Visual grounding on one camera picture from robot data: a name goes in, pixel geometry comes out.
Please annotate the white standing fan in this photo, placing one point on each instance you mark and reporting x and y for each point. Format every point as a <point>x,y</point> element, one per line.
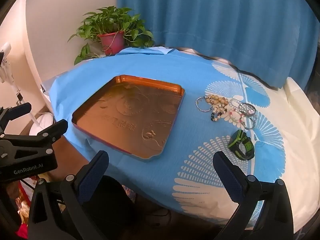
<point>7,72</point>

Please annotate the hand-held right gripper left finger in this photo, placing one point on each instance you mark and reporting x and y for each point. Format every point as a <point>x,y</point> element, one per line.
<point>92,177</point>

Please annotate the blue curtain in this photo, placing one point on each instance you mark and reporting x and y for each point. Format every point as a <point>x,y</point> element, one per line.
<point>212,17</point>

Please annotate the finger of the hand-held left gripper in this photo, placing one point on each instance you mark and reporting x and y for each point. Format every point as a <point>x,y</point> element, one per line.
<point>53,128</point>
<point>17,111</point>

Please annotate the green leafy houseplant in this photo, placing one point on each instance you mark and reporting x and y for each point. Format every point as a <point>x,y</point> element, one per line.
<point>110,20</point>

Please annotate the colourful printed cloth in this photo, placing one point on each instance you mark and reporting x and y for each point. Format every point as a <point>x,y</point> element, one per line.
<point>22,205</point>

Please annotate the blue cream patterned tablecloth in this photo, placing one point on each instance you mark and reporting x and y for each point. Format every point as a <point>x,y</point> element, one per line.
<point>175,67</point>

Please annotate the green black wristwatch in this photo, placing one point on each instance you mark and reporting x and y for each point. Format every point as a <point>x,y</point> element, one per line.
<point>243,146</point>

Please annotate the red flower pot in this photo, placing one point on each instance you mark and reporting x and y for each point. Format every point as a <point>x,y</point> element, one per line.
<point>112,42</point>

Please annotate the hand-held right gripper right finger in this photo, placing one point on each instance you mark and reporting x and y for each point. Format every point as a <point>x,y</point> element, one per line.
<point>230,177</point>

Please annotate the person's dark trouser leg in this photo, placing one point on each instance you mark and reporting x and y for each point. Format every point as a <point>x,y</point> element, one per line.
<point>120,205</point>

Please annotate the copper metal tray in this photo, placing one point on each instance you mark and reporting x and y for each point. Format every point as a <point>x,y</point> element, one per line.
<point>130,117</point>

